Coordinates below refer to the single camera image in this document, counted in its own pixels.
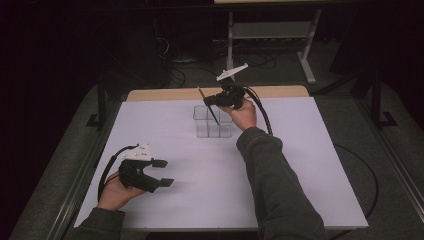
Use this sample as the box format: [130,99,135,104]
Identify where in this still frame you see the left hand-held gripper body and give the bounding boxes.
[118,143,158,194]

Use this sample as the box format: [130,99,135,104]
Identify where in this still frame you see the black floor cable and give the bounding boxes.
[333,143,380,219]

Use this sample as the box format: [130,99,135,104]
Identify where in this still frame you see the white table cover sheet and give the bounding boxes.
[73,96,369,231]

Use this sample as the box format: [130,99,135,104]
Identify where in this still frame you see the metal stand frame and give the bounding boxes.
[213,0,334,86]

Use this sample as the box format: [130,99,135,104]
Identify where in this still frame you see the grey metal edge rail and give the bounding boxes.
[358,99,424,214]
[46,99,123,240]

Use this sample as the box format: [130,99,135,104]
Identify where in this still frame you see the clear acrylic organizer box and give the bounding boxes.
[192,105,234,139]

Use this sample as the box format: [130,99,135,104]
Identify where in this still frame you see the left hand-held gripper black cable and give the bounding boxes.
[97,144,139,203]

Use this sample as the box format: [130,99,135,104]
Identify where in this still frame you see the person's right hand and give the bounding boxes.
[218,97,258,132]

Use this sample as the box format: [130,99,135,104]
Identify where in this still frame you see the dark-handled gold-ferrule makeup brush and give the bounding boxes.
[198,87,221,126]

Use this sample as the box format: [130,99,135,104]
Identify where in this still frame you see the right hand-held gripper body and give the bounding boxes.
[215,62,250,111]

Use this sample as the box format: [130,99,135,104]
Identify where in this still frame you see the hand-held gripper black cable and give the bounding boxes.
[97,144,139,203]
[244,85,274,136]

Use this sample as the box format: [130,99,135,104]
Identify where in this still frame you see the person's left hand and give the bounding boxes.
[97,171,148,212]

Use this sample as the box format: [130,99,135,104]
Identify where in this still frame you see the black metal stand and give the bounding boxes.
[371,72,399,128]
[85,75,108,128]

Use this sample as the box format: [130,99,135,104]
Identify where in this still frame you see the right hand-held gripper black cable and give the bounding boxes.
[244,85,274,136]

